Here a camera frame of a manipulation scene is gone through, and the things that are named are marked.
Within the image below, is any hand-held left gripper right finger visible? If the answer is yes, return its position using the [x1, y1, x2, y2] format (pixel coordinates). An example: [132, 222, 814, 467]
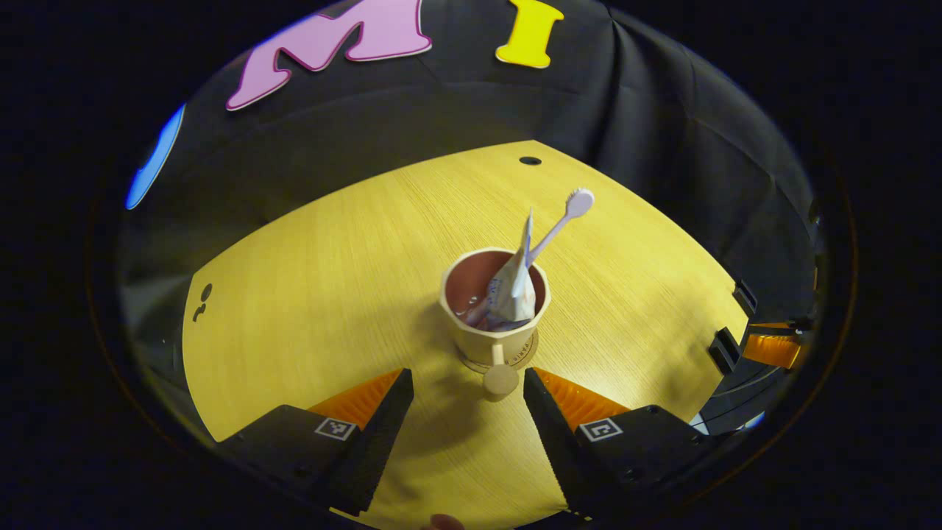
[523, 367, 718, 516]

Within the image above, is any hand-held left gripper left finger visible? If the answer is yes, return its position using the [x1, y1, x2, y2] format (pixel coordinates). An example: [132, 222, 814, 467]
[215, 368, 415, 517]

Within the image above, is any beige cup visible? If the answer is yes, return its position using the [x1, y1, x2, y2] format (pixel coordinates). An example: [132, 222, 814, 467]
[439, 247, 551, 402]

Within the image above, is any white toothpaste tube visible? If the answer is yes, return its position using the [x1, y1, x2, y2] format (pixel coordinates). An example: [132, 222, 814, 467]
[471, 210, 538, 332]

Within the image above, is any wooden desktop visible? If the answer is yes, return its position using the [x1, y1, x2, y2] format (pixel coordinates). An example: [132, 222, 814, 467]
[182, 140, 750, 530]

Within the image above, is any black desk clamp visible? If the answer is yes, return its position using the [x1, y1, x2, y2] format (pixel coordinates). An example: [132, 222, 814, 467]
[708, 328, 741, 375]
[732, 280, 759, 317]

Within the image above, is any black backdrop cloth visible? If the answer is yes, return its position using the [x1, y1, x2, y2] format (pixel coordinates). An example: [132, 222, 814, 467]
[118, 0, 821, 354]

